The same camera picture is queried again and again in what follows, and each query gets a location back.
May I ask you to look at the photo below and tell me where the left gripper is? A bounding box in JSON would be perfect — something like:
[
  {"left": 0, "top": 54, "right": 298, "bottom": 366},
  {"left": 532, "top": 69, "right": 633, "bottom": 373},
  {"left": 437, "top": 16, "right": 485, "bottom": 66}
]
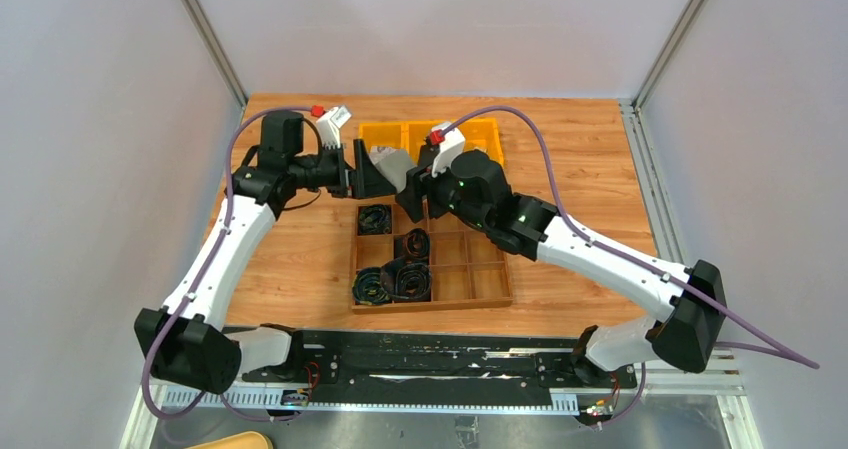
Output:
[{"left": 290, "top": 139, "right": 397, "bottom": 199}]

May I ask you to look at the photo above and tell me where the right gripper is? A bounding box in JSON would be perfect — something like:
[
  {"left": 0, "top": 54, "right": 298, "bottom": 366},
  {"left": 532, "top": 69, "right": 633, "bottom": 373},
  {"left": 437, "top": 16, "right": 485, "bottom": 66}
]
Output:
[{"left": 395, "top": 150, "right": 491, "bottom": 232}]

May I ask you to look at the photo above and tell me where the grey card holder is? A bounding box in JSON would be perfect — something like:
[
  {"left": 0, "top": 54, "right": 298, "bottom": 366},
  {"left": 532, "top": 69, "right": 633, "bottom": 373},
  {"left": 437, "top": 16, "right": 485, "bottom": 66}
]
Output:
[{"left": 369, "top": 146, "right": 416, "bottom": 193}]

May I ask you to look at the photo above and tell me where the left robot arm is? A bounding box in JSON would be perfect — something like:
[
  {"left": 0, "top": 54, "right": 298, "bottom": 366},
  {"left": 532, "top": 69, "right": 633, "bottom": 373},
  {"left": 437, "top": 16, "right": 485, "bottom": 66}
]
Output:
[{"left": 134, "top": 105, "right": 390, "bottom": 395}]

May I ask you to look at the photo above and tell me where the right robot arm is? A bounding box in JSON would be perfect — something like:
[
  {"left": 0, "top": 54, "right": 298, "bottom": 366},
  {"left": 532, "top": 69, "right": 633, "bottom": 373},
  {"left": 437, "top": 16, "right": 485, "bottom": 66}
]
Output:
[{"left": 380, "top": 150, "right": 725, "bottom": 387}]

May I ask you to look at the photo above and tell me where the rolled tie top left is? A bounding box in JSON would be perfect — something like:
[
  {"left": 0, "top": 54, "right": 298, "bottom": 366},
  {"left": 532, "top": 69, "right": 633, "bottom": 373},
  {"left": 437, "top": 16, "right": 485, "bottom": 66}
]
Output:
[{"left": 357, "top": 204, "right": 392, "bottom": 236}]

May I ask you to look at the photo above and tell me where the rolled tie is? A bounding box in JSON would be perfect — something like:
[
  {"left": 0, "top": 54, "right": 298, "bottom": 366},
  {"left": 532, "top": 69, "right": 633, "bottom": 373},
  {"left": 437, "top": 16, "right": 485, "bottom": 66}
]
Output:
[
  {"left": 393, "top": 228, "right": 431, "bottom": 263},
  {"left": 380, "top": 259, "right": 433, "bottom": 303},
  {"left": 357, "top": 204, "right": 392, "bottom": 236},
  {"left": 352, "top": 267, "right": 391, "bottom": 306}
]

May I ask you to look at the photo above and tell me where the rolled tie middle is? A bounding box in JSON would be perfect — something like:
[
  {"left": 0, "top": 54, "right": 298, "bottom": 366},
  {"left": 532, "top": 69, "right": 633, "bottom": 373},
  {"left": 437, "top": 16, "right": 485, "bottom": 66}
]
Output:
[{"left": 393, "top": 228, "right": 431, "bottom": 263}]

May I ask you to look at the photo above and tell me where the rolled tie bottom centre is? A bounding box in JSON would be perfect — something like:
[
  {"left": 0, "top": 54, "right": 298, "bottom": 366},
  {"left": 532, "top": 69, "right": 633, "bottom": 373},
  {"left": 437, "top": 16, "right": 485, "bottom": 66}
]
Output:
[{"left": 380, "top": 259, "right": 433, "bottom": 303}]

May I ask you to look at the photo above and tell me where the wooden compartment tray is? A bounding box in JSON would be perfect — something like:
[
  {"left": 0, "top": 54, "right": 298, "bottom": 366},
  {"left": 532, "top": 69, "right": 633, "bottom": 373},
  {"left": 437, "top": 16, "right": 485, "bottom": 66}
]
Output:
[{"left": 350, "top": 198, "right": 513, "bottom": 314}]

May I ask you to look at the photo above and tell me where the yellow three-bin tray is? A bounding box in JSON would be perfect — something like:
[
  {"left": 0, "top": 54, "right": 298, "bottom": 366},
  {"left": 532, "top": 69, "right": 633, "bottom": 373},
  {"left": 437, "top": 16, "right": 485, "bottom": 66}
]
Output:
[{"left": 358, "top": 117, "right": 505, "bottom": 166}]

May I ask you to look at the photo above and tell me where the rolled tie bottom left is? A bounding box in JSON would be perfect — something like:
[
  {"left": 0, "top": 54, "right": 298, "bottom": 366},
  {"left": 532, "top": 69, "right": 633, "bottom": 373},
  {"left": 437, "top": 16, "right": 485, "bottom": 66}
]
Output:
[{"left": 352, "top": 267, "right": 391, "bottom": 306}]

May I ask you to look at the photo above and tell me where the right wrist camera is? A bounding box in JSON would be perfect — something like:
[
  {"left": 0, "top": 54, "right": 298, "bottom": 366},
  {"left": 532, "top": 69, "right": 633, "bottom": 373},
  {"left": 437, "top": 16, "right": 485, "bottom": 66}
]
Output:
[{"left": 427, "top": 121, "right": 466, "bottom": 177}]

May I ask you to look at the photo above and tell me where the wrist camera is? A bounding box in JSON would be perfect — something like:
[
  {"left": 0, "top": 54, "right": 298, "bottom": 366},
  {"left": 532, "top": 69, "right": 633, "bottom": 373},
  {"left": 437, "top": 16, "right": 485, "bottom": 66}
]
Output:
[
  {"left": 427, "top": 121, "right": 466, "bottom": 177},
  {"left": 310, "top": 105, "right": 352, "bottom": 149}
]

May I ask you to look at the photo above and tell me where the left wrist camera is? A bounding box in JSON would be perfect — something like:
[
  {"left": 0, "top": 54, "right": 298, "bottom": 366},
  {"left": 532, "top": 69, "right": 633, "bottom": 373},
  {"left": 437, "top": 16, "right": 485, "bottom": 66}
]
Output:
[{"left": 310, "top": 105, "right": 352, "bottom": 149}]

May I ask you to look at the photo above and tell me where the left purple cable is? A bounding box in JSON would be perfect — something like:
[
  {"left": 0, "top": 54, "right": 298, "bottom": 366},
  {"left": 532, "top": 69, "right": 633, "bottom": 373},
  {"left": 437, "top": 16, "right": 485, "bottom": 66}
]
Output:
[{"left": 140, "top": 106, "right": 326, "bottom": 423}]

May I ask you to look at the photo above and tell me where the purple cable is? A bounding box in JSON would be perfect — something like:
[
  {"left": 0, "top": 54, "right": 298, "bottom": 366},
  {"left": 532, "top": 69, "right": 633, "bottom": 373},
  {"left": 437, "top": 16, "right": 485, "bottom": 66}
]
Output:
[
  {"left": 140, "top": 106, "right": 326, "bottom": 423},
  {"left": 442, "top": 106, "right": 821, "bottom": 427}
]

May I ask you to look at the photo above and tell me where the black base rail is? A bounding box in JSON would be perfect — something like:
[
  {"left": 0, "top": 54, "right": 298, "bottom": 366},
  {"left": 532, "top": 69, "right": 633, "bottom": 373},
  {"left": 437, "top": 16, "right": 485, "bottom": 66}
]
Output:
[{"left": 242, "top": 330, "right": 637, "bottom": 409}]

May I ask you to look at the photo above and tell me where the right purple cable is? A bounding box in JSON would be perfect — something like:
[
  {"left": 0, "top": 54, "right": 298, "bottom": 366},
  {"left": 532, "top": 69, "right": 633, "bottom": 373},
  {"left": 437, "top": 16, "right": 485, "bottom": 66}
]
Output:
[{"left": 442, "top": 106, "right": 821, "bottom": 427}]

